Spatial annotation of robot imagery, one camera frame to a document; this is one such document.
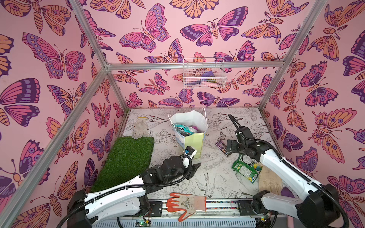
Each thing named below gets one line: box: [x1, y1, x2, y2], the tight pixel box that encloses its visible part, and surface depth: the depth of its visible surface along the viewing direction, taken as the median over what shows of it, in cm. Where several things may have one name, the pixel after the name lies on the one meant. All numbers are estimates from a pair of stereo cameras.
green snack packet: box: [231, 154, 263, 184], surface depth 85 cm
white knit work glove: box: [131, 116, 149, 140], surface depth 108 cm
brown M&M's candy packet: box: [215, 140, 229, 158], surface depth 98 cm
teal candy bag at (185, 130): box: [174, 123, 200, 136], surface depth 80 cm
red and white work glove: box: [166, 192, 207, 222], surface depth 76 cm
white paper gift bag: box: [168, 107, 209, 159], surface depth 83 cm
